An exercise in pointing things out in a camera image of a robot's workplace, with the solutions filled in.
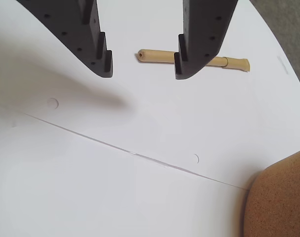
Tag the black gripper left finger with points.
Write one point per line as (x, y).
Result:
(73, 27)

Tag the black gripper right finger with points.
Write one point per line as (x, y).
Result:
(204, 29)

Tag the light wooden pen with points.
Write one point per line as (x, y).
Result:
(154, 56)

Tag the brown cork pen holder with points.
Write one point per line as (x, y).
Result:
(280, 197)

